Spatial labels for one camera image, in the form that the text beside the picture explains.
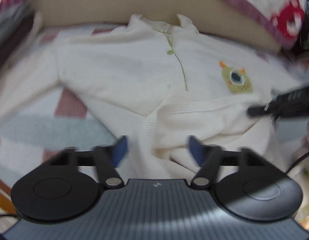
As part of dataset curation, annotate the cream knit zip cardigan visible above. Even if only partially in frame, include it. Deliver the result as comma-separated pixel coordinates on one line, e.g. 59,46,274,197
0,15,300,179

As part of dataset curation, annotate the checkered pink grey bed sheet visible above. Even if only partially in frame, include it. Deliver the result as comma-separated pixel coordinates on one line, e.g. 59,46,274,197
0,23,309,218

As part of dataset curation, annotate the beige bed headboard cushion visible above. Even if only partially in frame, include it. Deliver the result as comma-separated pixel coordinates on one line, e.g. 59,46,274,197
31,0,281,53

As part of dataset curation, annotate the dark brown folded garment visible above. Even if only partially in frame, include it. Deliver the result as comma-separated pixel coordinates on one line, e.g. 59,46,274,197
0,12,35,70

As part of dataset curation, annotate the grey folded garment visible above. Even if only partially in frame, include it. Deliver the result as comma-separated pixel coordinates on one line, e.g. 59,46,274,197
0,4,34,46

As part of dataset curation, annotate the black cable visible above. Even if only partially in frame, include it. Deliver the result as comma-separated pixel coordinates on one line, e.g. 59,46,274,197
285,147,309,176

